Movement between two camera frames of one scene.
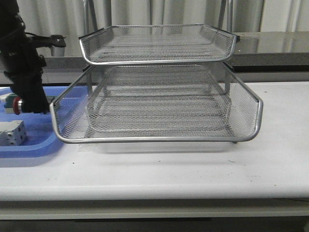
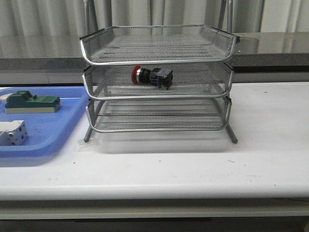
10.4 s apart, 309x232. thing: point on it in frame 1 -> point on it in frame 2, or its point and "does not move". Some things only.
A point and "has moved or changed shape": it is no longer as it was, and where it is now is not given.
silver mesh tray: x=156 y=103 has moved or changed shape
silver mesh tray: x=156 y=43 does not move
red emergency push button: x=17 y=103 -> x=161 y=78
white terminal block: x=12 y=133 does not move
